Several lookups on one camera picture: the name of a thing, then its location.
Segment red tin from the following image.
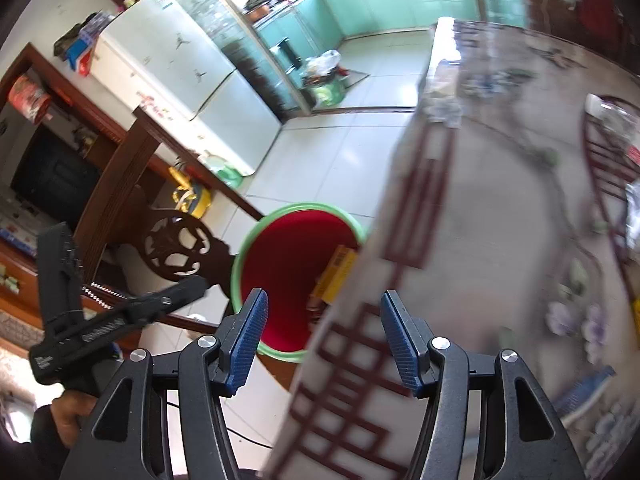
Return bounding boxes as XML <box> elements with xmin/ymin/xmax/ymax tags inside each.
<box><xmin>7</xmin><ymin>74</ymin><xmax>51</xmax><ymax>124</ymax></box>

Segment carved wooden chair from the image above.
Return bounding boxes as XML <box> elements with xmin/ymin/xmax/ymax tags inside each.
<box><xmin>75</xmin><ymin>107</ymin><xmax>266</xmax><ymax>342</ymax></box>

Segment green detergent bottle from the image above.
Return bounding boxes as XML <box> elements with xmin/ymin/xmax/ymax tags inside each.
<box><xmin>197</xmin><ymin>152</ymin><xmax>245</xmax><ymax>189</ymax></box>

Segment yellow orange snack box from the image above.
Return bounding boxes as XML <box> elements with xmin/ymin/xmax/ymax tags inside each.
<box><xmin>312</xmin><ymin>245</ymin><xmax>359</xmax><ymax>306</ymax></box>

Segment white refrigerator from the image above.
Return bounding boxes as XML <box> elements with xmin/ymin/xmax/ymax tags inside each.
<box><xmin>92</xmin><ymin>0</ymin><xmax>284</xmax><ymax>177</ymax></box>

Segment black cable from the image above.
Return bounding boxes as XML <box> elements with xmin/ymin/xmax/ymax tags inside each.
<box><xmin>165</xmin><ymin>400</ymin><xmax>274</xmax><ymax>449</ymax></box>

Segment person's left hand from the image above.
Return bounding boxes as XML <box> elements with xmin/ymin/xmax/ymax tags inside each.
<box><xmin>51</xmin><ymin>388</ymin><xmax>99</xmax><ymax>449</ymax></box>

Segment black television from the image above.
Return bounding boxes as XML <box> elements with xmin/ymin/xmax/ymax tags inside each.
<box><xmin>10</xmin><ymin>127</ymin><xmax>104</xmax><ymax>234</ymax></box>

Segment person's left forearm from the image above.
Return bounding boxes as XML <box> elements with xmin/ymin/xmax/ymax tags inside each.
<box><xmin>29</xmin><ymin>402</ymin><xmax>67</xmax><ymax>462</ymax></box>

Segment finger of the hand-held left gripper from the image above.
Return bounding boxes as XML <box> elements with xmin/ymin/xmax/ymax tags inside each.
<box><xmin>127</xmin><ymin>275</ymin><xmax>209</xmax><ymax>324</ymax></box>
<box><xmin>37</xmin><ymin>222</ymin><xmax>84</xmax><ymax>324</ymax></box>

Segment yellow plastic container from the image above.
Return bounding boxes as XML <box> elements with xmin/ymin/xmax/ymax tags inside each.
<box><xmin>167</xmin><ymin>162</ymin><xmax>211</xmax><ymax>219</ymax></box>

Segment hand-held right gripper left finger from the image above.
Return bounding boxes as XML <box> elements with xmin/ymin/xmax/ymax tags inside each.
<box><xmin>60</xmin><ymin>287</ymin><xmax>269</xmax><ymax>480</ymax></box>

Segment green kitchen waste bin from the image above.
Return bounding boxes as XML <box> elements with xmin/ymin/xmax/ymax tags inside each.
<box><xmin>300</xmin><ymin>50</ymin><xmax>347</xmax><ymax>109</ymax></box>

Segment green base cabinets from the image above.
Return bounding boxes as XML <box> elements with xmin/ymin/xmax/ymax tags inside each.
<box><xmin>252</xmin><ymin>0</ymin><xmax>527</xmax><ymax>62</ymax></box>

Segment green bin with red inside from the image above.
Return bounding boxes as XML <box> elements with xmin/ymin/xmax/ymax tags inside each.
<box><xmin>231</xmin><ymin>202</ymin><xmax>371</xmax><ymax>365</ymax></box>

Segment clear plastic bottle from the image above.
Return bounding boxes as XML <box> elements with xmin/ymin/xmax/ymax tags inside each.
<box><xmin>585</xmin><ymin>92</ymin><xmax>640</xmax><ymax>169</ymax></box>

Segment dark cloth bundle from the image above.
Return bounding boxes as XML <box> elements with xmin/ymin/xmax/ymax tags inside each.
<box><xmin>53</xmin><ymin>24</ymin><xmax>101</xmax><ymax>57</ymax></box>

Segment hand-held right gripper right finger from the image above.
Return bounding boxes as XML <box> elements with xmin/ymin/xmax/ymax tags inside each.
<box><xmin>380</xmin><ymin>290</ymin><xmax>589</xmax><ymax>480</ymax></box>

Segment red and blue box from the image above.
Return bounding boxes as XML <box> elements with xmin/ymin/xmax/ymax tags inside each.
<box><xmin>65</xmin><ymin>35</ymin><xmax>102</xmax><ymax>77</ymax></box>

